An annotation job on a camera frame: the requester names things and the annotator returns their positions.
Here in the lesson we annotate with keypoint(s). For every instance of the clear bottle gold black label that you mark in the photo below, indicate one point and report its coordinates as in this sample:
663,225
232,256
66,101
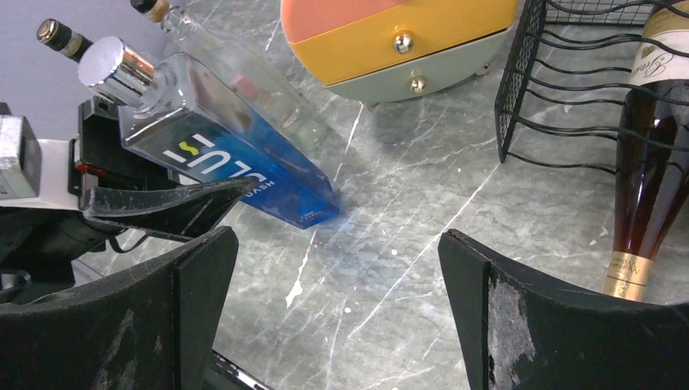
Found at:
62,39

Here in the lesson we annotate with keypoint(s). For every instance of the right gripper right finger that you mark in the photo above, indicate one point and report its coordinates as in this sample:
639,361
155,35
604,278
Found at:
520,328

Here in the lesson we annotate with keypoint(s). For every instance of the blue plastic bottle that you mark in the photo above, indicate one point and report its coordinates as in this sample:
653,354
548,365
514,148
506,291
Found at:
179,114

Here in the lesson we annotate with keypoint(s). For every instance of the cream round drawer cabinet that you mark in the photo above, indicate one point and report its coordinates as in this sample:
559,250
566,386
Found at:
389,51

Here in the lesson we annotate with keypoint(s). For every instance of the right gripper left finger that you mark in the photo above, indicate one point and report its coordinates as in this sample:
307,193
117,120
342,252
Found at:
151,326

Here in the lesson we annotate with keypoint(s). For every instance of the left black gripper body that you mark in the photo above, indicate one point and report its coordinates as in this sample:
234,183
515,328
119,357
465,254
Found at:
97,153

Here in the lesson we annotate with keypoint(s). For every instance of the black wire wine rack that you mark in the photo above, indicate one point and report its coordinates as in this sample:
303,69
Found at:
525,68

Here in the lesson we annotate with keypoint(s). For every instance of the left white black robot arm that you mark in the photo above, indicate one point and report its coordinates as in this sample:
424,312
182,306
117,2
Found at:
38,247

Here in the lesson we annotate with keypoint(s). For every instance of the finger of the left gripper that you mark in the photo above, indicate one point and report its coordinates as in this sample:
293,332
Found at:
177,214

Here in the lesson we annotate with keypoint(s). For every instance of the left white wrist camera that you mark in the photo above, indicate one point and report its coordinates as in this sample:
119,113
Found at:
34,172

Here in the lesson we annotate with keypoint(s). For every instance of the small pink block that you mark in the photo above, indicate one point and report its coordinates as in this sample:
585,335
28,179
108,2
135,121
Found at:
245,88

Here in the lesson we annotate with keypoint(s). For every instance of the dark wine bottle gold foil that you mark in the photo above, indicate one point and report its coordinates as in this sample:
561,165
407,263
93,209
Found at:
652,156

